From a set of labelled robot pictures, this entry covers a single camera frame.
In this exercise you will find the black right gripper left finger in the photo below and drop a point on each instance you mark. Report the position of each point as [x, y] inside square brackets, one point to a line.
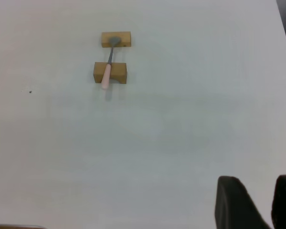
[236, 207]

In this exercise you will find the arched wooden block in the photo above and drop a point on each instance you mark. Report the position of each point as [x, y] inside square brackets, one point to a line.
[119, 71]

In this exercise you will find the flat rectangular wooden block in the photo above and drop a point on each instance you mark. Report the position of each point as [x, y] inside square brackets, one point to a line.
[126, 39]

